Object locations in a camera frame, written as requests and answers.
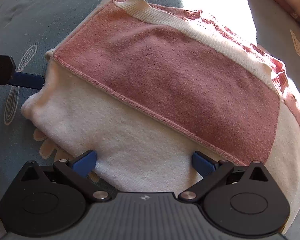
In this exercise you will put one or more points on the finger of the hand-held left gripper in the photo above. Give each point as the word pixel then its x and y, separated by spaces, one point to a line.
pixel 1 70
pixel 30 80

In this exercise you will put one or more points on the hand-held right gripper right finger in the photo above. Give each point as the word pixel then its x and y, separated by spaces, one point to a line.
pixel 202 165

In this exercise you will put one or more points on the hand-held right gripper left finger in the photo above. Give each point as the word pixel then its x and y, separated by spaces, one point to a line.
pixel 86 162

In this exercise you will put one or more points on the pink and white knit sweater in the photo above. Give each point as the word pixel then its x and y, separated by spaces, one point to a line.
pixel 165 92

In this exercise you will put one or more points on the blue printed bed sheet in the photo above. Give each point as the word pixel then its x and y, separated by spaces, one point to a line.
pixel 10 17

